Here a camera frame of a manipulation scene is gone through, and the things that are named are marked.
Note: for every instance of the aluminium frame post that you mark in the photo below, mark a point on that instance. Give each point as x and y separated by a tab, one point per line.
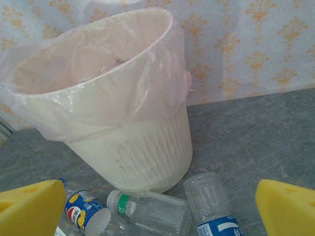
3	127

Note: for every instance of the cream plastic waste bin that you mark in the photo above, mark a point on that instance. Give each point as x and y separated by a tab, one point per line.
137	159

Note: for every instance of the square clear bottle white label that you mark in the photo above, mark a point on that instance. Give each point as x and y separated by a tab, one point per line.
64	232

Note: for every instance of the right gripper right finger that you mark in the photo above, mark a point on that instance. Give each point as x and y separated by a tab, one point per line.
288	209

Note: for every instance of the clear bottle blue label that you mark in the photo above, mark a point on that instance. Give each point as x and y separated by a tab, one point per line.
209	204

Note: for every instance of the clear bottle green neck band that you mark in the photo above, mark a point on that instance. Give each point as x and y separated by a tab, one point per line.
152	211

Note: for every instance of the pink plastic bin liner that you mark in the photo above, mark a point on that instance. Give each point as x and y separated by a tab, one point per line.
98	103

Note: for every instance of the blue yellow label cola bottle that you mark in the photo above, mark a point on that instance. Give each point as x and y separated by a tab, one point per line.
83	211

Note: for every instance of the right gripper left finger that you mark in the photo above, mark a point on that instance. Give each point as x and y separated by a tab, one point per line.
29	206

